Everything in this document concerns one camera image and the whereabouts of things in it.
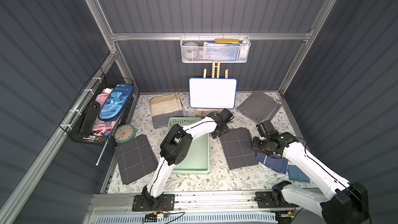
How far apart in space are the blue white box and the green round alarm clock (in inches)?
25.6

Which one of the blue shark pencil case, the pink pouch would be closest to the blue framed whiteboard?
the blue shark pencil case

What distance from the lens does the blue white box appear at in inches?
34.0

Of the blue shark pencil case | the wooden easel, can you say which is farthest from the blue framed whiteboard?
the blue shark pencil case

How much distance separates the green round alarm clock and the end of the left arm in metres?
0.51

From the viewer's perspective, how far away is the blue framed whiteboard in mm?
935

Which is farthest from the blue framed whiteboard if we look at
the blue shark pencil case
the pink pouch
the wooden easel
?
the pink pouch

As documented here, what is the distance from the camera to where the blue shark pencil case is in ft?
2.12

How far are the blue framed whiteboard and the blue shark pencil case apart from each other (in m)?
0.37

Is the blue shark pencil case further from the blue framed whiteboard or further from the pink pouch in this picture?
the blue framed whiteboard
